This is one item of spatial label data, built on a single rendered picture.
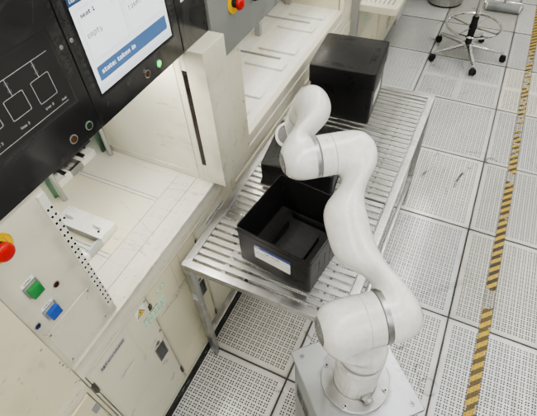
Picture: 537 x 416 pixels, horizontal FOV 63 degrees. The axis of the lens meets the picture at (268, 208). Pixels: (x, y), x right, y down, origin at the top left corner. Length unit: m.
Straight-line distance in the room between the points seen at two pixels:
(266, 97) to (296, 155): 1.03
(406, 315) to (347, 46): 1.39
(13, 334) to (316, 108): 0.85
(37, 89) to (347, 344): 0.79
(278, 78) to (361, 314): 1.42
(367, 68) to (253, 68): 0.58
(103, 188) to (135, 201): 0.15
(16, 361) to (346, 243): 0.78
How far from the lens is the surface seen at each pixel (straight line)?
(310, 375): 1.35
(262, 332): 2.25
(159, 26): 1.21
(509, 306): 2.54
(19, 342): 1.17
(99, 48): 1.06
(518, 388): 2.36
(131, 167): 1.79
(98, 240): 1.54
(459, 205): 2.86
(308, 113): 1.07
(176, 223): 1.54
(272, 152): 1.75
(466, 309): 2.45
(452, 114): 3.52
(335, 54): 2.03
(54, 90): 0.99
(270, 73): 2.18
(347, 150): 1.03
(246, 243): 1.45
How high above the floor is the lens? 2.03
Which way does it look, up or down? 49 degrees down
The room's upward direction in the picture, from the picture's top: 4 degrees counter-clockwise
